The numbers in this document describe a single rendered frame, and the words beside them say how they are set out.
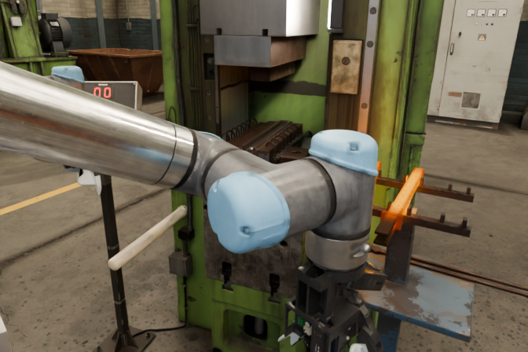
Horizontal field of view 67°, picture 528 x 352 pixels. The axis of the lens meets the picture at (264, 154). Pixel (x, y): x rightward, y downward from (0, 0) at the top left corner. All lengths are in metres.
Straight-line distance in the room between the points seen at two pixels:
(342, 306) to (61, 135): 0.37
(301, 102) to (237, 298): 0.86
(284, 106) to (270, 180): 1.44
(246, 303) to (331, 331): 1.12
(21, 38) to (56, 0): 4.26
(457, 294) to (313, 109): 0.94
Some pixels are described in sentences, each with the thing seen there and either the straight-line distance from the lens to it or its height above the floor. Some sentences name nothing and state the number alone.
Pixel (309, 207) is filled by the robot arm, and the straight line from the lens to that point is 0.38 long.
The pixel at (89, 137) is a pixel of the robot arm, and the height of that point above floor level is 1.30.
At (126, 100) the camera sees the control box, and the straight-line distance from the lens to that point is 1.50.
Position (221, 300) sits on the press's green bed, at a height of 0.37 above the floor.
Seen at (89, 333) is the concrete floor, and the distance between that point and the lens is 2.22.
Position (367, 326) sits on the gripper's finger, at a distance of 0.55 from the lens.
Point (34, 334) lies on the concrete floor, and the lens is 2.32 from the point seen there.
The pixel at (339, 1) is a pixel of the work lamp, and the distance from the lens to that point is 1.33.
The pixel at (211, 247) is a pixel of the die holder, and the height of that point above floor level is 0.60.
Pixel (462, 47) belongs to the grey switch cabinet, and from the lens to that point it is 6.39.
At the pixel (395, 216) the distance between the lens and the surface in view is 0.94.
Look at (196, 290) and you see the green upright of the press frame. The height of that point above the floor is 0.22.
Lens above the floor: 1.41
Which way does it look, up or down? 18 degrees down
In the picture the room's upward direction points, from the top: 1 degrees clockwise
